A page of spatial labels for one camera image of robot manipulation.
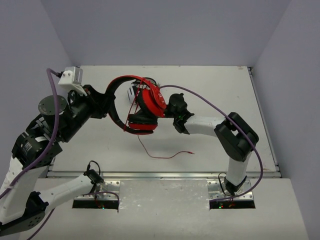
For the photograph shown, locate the red black headphones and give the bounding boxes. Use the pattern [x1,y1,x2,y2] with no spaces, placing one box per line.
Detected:
[104,74,195,159]

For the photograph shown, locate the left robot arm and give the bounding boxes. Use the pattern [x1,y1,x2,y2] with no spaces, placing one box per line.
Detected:
[0,85,115,236]

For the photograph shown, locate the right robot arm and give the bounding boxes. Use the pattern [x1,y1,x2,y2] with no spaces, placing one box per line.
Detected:
[164,93,259,196]

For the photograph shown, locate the white black headphones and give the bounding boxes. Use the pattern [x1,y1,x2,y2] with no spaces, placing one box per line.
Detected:
[127,77,160,105]

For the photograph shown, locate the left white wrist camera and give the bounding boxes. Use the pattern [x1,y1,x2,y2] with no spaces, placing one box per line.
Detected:
[58,66,87,96]

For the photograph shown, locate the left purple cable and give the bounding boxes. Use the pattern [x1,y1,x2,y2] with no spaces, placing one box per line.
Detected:
[0,68,119,240]

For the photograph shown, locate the purple cable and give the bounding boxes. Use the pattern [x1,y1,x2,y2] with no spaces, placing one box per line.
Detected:
[158,85,263,202]
[0,68,119,240]

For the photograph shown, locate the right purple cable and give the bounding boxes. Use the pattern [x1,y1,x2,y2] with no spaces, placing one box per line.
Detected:
[158,85,263,202]

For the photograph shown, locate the left black base cable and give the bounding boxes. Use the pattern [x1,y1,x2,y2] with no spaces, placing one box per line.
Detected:
[83,160,105,191]

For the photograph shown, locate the black base cable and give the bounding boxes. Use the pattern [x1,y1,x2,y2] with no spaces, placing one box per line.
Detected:
[83,160,105,191]
[217,172,235,198]

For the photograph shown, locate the aluminium mounting rail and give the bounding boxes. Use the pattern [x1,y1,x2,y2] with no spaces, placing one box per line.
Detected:
[47,171,281,179]

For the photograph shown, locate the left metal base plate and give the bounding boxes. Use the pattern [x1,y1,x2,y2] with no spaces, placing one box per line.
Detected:
[74,179,121,201]

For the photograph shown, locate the metal base plate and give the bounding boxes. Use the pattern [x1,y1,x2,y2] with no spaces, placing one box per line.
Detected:
[207,178,254,201]
[74,179,121,201]

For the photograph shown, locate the right black base cable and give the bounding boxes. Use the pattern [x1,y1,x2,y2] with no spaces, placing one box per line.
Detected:
[217,172,235,198]

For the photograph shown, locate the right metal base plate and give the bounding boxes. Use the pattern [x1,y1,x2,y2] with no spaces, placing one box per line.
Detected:
[207,178,254,201]

